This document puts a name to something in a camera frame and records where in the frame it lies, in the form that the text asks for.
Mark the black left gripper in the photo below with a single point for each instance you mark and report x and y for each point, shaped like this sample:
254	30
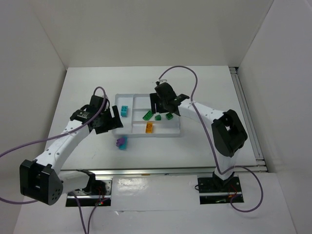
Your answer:
110	121

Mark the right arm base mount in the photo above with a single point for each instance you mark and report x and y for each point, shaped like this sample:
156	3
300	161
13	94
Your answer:
210	194

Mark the teal lego brick front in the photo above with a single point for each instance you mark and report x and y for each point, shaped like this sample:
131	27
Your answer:
124	147

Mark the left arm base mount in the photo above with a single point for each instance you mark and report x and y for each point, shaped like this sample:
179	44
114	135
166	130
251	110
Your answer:
101	194

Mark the aluminium front rail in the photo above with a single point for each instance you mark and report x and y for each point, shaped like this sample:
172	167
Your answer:
152	172

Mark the white divided plastic tray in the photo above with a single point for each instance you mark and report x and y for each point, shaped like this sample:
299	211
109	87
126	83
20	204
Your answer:
134	125

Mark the teal lego brick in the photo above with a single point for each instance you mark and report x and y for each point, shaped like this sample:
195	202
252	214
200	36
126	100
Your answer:
124	111
124	147

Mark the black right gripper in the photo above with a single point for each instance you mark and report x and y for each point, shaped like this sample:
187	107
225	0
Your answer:
160	105

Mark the aluminium right side rail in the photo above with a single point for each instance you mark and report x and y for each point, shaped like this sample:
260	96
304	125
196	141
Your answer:
260	166

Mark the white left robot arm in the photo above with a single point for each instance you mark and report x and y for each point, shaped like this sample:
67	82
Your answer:
40	178

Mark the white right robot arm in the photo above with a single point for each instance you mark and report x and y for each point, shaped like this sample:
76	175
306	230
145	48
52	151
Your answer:
224	130

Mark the aluminium rail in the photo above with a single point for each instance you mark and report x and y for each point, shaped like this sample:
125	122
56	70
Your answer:
152	172
260	166

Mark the purple lego brick front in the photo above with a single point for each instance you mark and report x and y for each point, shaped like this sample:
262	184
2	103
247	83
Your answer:
120	142

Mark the yellow lego brick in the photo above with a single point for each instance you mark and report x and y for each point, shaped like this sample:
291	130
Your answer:
149	128

